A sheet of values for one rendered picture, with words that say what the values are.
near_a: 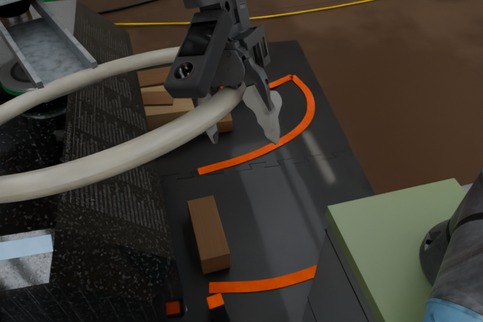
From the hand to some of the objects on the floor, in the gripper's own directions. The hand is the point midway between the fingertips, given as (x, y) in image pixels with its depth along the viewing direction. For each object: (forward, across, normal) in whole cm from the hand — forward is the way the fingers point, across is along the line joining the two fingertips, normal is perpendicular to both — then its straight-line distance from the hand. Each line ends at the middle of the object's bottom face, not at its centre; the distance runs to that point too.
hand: (241, 141), depth 57 cm
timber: (+90, +70, -65) cm, 131 cm away
